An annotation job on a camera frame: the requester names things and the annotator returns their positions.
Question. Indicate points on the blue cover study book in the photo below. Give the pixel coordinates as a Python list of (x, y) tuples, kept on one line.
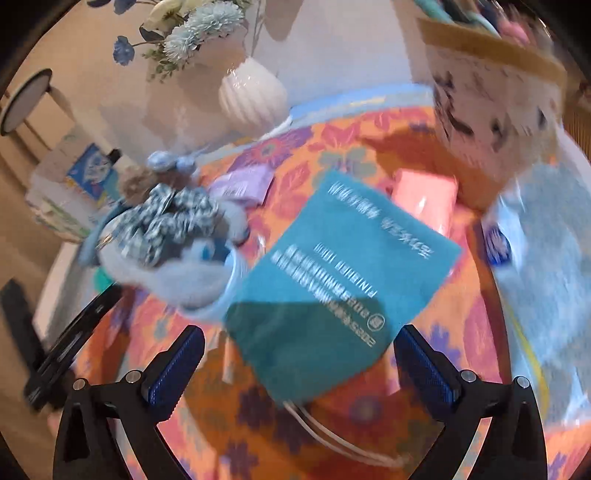
[(91, 171)]

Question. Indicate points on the purple tissue packet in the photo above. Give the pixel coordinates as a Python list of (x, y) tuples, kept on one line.
[(246, 186)]

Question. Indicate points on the white ribbed vase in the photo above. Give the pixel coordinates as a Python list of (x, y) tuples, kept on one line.
[(253, 100)]

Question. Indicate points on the stack of books left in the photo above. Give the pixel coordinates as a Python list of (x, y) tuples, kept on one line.
[(67, 211)]

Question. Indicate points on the teal soft pouch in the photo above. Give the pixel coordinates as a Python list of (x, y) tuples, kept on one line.
[(101, 280)]

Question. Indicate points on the blue white artificial flowers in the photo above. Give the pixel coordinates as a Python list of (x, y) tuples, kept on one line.
[(174, 31)]

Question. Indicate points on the light blue plastic package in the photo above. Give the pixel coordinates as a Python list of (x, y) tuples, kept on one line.
[(537, 242)]

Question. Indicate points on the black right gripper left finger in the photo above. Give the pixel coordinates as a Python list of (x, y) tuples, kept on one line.
[(86, 447)]

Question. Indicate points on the pink tissue packet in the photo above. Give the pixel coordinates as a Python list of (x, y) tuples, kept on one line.
[(429, 198)]

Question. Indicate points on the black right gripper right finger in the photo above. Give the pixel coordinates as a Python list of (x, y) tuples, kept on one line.
[(514, 447)]

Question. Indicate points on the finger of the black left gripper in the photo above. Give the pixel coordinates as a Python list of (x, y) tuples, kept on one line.
[(46, 384)]

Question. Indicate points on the white blue bowl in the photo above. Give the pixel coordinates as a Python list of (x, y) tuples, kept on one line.
[(220, 288)]

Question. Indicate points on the cardboard pen holder box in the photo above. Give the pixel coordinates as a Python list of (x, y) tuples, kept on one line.
[(498, 107)]

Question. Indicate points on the teal drawstring bag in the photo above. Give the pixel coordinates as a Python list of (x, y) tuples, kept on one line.
[(328, 299)]

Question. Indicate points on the grey plush doll toy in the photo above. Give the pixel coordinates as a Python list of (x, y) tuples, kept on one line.
[(162, 212)]

